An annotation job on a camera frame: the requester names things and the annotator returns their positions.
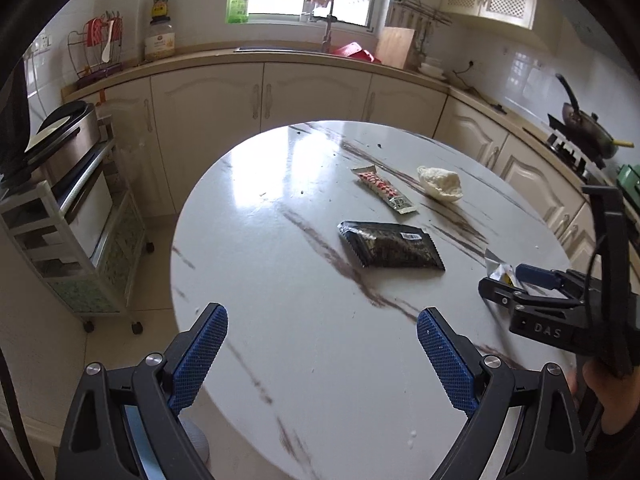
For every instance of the range hood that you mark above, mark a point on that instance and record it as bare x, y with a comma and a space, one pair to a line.
590, 32

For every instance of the white spoon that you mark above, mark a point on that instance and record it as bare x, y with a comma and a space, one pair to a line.
106, 52

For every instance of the person's right hand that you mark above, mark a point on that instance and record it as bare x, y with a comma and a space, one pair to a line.
619, 396

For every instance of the large glass jar yellow label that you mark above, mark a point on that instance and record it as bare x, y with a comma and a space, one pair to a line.
160, 40

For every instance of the wooden cutting board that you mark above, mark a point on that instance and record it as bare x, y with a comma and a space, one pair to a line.
394, 47

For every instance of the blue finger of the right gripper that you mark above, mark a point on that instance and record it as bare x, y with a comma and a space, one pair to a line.
532, 275
515, 298

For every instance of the white rolling storage cart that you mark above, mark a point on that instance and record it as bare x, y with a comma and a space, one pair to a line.
84, 237

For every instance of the silver yellow snack wrapper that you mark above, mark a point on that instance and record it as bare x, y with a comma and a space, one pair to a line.
499, 270

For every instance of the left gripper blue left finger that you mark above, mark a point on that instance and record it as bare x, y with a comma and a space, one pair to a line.
191, 354

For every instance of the stacked white bowls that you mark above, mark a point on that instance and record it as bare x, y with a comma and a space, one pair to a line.
431, 68

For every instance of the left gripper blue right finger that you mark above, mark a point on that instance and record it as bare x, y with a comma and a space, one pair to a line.
454, 359

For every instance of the red checkered ketchup packet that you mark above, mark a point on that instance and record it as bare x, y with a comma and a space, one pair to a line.
382, 188

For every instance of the black gas stove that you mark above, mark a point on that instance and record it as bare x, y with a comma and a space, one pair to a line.
569, 155

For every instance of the hanging utensil rack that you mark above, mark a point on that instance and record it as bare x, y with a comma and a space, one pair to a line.
418, 16

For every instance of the green dish soap bottle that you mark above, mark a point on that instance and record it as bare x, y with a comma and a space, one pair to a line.
237, 12

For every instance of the black silver rice cooker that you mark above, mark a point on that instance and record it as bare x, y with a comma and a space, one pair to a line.
63, 140

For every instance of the round white marble table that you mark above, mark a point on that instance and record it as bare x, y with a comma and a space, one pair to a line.
321, 375

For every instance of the green enamel box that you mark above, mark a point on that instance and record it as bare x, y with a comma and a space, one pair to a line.
628, 180

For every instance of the red basin in sink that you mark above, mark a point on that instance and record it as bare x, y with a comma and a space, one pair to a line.
355, 52

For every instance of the white bread bun piece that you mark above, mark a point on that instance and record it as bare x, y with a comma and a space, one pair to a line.
441, 184

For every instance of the cream lower kitchen cabinets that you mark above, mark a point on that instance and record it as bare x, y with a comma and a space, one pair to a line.
178, 116

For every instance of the black snack bag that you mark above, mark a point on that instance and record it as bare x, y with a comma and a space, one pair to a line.
390, 245

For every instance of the black wok pan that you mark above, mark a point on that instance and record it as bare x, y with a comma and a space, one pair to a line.
584, 130

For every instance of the red wire dish rack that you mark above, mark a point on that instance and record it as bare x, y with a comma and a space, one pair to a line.
85, 46

